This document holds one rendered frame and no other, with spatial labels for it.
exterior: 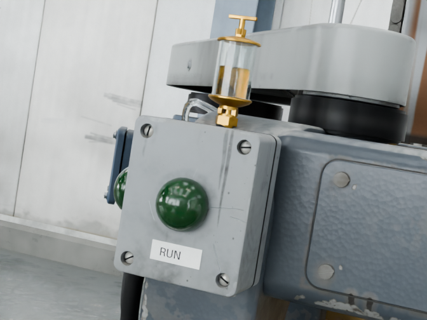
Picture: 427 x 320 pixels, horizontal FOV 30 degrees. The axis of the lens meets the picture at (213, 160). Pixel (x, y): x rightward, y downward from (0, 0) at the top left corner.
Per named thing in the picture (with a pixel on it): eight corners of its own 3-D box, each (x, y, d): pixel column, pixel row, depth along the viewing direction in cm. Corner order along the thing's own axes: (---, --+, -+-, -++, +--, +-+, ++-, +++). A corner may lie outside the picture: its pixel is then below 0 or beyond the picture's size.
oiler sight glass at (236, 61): (205, 93, 51) (214, 39, 51) (218, 96, 53) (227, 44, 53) (242, 98, 50) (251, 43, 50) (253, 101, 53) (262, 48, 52)
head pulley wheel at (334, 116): (273, 124, 59) (278, 90, 59) (302, 129, 67) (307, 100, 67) (396, 143, 56) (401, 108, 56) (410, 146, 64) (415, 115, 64)
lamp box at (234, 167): (111, 270, 45) (135, 113, 45) (145, 260, 50) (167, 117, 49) (234, 299, 43) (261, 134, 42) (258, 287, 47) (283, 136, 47)
